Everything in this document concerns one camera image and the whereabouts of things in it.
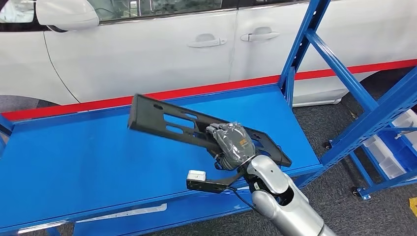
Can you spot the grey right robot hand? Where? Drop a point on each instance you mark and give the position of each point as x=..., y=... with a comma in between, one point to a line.
x=234, y=143

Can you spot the black plastic frame part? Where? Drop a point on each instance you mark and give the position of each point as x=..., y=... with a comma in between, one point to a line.
x=150, y=117

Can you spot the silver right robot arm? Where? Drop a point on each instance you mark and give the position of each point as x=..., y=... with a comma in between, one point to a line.
x=286, y=208

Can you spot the blue metal shelf rack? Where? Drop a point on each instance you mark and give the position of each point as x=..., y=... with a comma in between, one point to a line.
x=361, y=172
x=81, y=156

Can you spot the white car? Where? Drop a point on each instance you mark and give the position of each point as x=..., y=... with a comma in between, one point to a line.
x=130, y=58

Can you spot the red barrier belt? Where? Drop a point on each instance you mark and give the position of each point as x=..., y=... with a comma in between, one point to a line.
x=97, y=104

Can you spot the white divided plastic bin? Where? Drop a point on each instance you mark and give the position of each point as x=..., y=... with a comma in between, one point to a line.
x=387, y=164

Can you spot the blue plastic bin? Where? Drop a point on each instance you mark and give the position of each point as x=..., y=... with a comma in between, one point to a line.
x=400, y=153

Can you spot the yellow floor tape outline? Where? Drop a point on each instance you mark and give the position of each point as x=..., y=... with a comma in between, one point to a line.
x=413, y=206

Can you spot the white car side mirror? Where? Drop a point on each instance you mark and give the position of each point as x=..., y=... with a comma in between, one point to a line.
x=65, y=14

